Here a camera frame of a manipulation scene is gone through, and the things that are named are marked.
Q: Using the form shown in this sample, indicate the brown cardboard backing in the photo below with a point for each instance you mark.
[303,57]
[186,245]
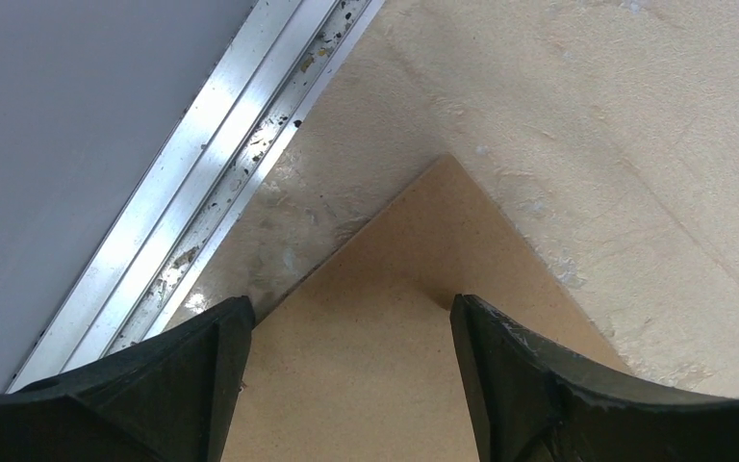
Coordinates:
[358,363]

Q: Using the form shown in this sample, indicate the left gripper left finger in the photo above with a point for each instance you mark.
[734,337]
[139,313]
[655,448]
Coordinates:
[169,398]

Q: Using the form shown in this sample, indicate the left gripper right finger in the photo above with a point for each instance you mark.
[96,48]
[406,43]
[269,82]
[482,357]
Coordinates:
[532,399]

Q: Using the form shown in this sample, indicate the aluminium table edge rail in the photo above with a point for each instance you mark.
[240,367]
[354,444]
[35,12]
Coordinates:
[228,139]

